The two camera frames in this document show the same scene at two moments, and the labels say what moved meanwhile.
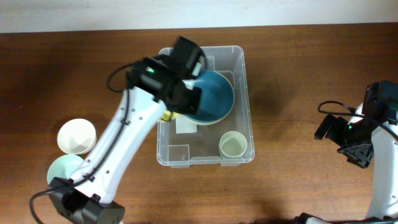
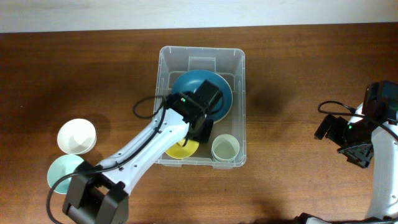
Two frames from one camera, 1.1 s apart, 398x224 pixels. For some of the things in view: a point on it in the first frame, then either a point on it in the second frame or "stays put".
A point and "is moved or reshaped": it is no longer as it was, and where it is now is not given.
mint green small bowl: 61,166 stays put
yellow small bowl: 166,115 is moved or reshaped
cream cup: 232,144 is moved or reshaped
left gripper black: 193,103 → 204,134
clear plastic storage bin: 182,144 stays put
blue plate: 217,99 stays put
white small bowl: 76,136 stays put
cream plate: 217,98 → 231,79
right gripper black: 360,157 stays put
